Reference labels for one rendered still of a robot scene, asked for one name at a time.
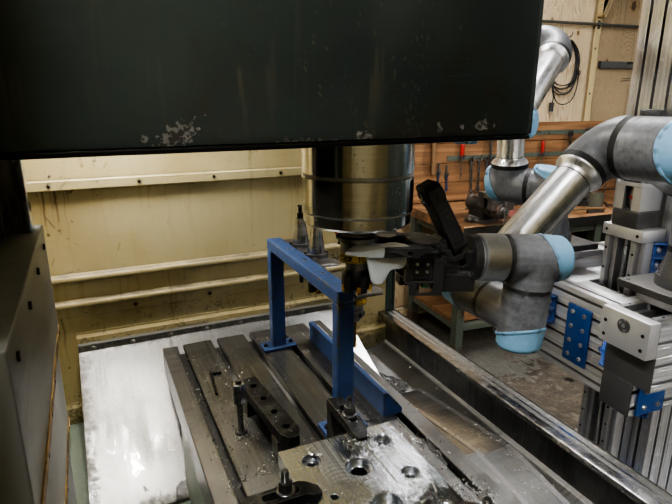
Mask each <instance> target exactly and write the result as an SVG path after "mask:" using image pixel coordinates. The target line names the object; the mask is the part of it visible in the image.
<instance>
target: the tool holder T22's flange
mask: <svg viewBox="0 0 672 504"><path fill-rule="evenodd" d="M336 239H338V242H341V243H345V244H353V245H363V244H371V243H375V242H377V241H378V235H376V233H363V234H355V233H337V234H336Z"/></svg>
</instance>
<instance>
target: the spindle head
mask: <svg viewBox="0 0 672 504"><path fill-rule="evenodd" d="M543 9H544V0H0V161H6V160H30V159H55V158H79V157H103V156H128V155H152V154H177V153H201V152H225V151H250V150H274V149H299V148H323V147H347V146H372V145H396V144H421V143H445V142H469V141H494V140H518V139H529V135H527V134H530V133H531V131H532V121H533V111H534V101H535V91H536V80H537V70H538V60H539V50H540V40H541V30H542V20H543Z"/></svg>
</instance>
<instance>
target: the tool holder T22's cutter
mask: <svg viewBox="0 0 672 504"><path fill-rule="evenodd" d="M367 290H369V291H372V282H371V280H370V275H369V271H368V269H366V270H362V271H352V270H348V269H346V268H345V269H344V271H343V272H342V292H345V293H348V294H349V293H352V292H353V291H356V294H357V295H361V294H366V293H367Z"/></svg>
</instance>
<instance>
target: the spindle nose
mask: <svg viewBox="0 0 672 504"><path fill-rule="evenodd" d="M301 163H302V172H303V174H302V209H303V211H304V221H305V222H306V223H307V224H308V225H309V226H311V227H313V228H316V229H320V230H324V231H330V232H338V233H355V234H363V233H380V232H388V231H393V230H397V229H401V228H403V227H405V226H406V225H408V224H409V223H410V222H411V212H412V211H413V194H414V175H413V173H414V169H415V144H396V145H372V146H347V147H323V148H301Z"/></svg>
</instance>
